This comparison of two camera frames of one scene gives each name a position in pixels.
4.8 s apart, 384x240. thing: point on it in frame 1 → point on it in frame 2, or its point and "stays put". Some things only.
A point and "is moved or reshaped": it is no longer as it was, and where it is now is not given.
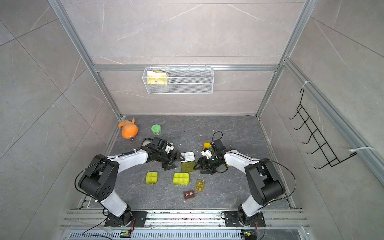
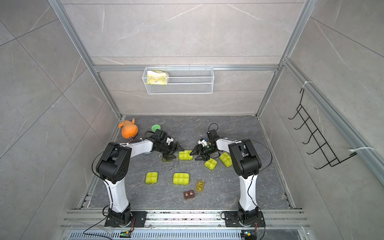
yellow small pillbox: [199, 185] stays put
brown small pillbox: [189, 194] stays put
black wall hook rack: [332, 160] stays put
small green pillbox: [151, 177] stays put
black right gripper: [202, 160] → [198, 148]
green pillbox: [189, 163] is moved or reshaped
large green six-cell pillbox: [181, 179] stays put
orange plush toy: [129, 129] stays put
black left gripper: [172, 160] → [173, 150]
